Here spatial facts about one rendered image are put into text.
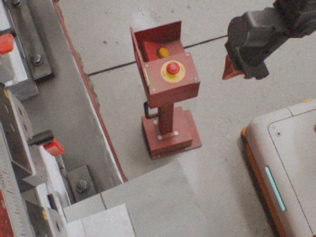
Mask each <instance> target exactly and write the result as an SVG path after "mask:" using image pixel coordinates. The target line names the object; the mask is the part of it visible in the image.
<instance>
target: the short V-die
mask: <svg viewBox="0 0 316 237"><path fill-rule="evenodd" d="M43 199H44V203H45V206H46V207H50V208H51V209H54V210H57V211H58V214H59V215H60V217H61V218H66V217H65V212H64V208H65V207H64V204H63V202H62V198H61V196H60V193H58V191H54V192H52V193H51V194H49V195H47V194H46V195H44V196H43Z"/></svg>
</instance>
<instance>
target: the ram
mask: <svg viewBox="0 0 316 237"><path fill-rule="evenodd" d="M0 150H1V154H2V158H3V160H4V165H5V168H6V170H7V174H8V178H9V181H10V185H11V187H12V192H13V194H14V197H15V202H16V205H17V208H18V210H19V214H20V218H21V221H22V224H23V229H24V231H25V234H26V237H33V234H32V231H31V228H30V224H29V221H28V218H27V213H26V210H25V208H24V205H23V200H22V197H21V195H20V192H19V187H18V184H17V182H16V179H15V175H14V171H13V169H12V164H11V161H10V159H9V155H8V151H7V148H6V145H5V143H4V138H3V135H2V132H1V127H0ZM0 237H16V234H15V231H14V227H13V224H12V220H11V217H10V214H9V209H8V206H7V203H6V200H5V195H4V193H3V190H2V186H1V182H0Z"/></svg>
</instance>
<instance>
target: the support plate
mask: <svg viewBox="0 0 316 237"><path fill-rule="evenodd" d="M101 194H102V197H103V199H104V203H105V205H106V207H107V209H110V208H114V207H116V206H119V205H121V204H125V203H126V201H127V203H128V205H129V208H130V212H131V215H132V217H133V222H134V224H135V227H136V230H137V234H138V237H214V236H213V234H212V231H211V229H210V227H209V224H208V222H207V220H206V219H205V215H204V214H203V212H202V209H201V207H200V205H199V203H198V200H197V198H196V197H195V195H194V191H193V190H192V188H191V185H190V183H189V181H188V178H187V176H186V174H185V172H184V170H183V167H182V166H181V164H180V161H179V160H177V161H175V162H172V163H170V164H168V165H165V166H162V167H161V168H158V169H155V170H153V171H151V172H149V173H146V174H144V175H141V176H139V177H137V178H134V179H133V180H130V181H127V182H126V183H122V184H121V185H118V186H115V187H113V188H111V189H108V190H105V191H104V192H101ZM101 211H105V208H104V204H103V203H102V200H101V196H100V194H96V195H94V196H92V197H89V198H87V199H85V200H83V201H80V202H78V203H76V204H72V205H71V206H68V207H66V208H64V212H65V217H66V219H67V221H68V223H70V222H75V221H76V220H79V219H81V220H82V218H85V217H88V216H90V215H94V214H97V213H99V212H101Z"/></svg>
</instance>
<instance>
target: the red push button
mask: <svg viewBox="0 0 316 237"><path fill-rule="evenodd" d="M166 70H167V72H168V73H169V74H171V75H175V74H177V73H178V72H179V71H180V66H179V64H177V63H176V62H170V63H169V64H167V66H166Z"/></svg>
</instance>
